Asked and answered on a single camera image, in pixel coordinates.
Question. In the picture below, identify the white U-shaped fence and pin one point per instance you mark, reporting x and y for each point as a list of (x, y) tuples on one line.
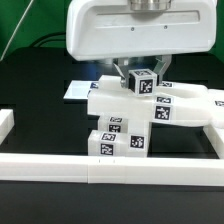
[(119, 170)]

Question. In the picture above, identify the grey diagonal rod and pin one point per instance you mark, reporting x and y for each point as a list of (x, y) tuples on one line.
[(9, 42)]

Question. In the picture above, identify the white chair seat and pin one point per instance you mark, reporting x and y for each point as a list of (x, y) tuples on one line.
[(139, 133)]

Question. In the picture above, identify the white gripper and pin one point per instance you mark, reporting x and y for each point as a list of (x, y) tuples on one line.
[(101, 29)]

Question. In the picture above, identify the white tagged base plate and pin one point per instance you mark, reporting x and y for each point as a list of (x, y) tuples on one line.
[(79, 90)]

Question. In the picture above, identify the white tagged cube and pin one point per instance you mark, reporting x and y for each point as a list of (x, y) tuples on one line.
[(142, 82)]

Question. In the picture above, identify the white chair back frame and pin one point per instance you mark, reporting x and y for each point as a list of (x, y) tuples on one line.
[(173, 103)]

